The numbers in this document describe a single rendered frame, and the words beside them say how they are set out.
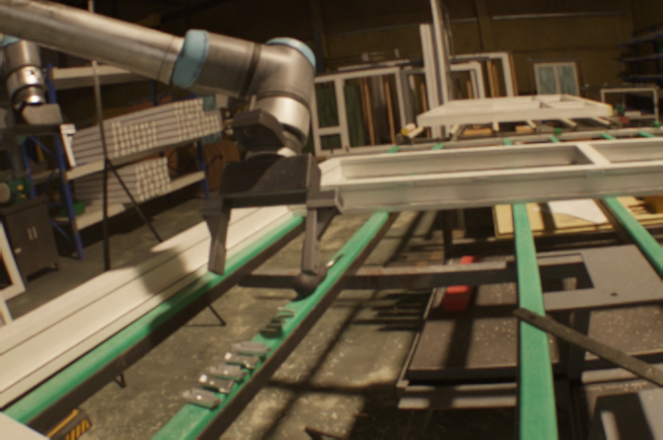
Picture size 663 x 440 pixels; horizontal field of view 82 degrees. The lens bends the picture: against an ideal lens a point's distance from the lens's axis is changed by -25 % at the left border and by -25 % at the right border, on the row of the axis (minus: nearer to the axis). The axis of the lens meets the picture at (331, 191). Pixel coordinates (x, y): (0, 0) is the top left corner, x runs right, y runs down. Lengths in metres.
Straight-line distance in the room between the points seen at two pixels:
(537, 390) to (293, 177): 0.40
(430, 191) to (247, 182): 0.60
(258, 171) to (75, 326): 0.36
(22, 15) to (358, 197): 0.90
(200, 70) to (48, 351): 0.47
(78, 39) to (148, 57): 0.15
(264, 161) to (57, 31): 0.48
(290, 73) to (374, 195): 0.56
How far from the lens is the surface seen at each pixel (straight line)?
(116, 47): 0.87
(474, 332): 1.15
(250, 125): 0.62
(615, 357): 0.52
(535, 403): 0.46
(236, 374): 0.55
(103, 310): 0.76
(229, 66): 0.71
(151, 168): 5.47
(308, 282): 0.73
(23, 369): 0.68
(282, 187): 0.63
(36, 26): 0.92
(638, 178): 1.20
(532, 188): 1.15
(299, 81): 0.72
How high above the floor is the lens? 1.15
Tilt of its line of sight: 11 degrees down
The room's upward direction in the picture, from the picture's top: 8 degrees counter-clockwise
